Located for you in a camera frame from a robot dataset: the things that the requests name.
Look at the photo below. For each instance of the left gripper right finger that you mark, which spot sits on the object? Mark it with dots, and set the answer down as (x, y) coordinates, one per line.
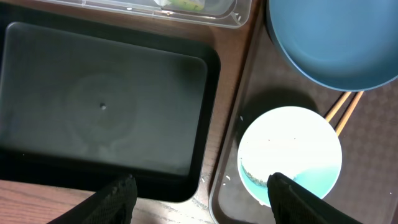
(293, 204)

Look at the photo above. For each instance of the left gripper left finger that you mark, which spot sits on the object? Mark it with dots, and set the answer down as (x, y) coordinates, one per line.
(112, 204)

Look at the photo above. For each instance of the light blue bowl with rice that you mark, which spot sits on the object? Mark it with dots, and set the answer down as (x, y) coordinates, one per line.
(294, 141)

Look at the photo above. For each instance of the yellow green wrapper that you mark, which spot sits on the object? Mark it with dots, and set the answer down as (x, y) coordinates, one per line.
(191, 5)

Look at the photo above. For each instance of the brown serving tray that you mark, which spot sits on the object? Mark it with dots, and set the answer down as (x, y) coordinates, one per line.
(366, 189)

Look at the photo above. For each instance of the black tray bin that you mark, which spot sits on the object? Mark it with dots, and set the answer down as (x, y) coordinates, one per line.
(83, 103)

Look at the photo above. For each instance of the wooden chopstick left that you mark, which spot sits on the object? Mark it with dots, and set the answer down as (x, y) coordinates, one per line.
(337, 106)

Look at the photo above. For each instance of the wooden chopstick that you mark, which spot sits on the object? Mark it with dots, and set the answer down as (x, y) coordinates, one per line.
(344, 119)
(337, 106)

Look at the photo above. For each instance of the wooden chopstick right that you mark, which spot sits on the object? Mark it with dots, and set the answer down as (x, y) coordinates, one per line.
(344, 119)

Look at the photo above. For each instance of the blue plate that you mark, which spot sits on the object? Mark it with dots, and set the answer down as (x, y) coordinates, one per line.
(346, 45)

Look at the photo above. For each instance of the clear plastic bin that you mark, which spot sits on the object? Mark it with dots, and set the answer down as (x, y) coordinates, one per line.
(220, 13)

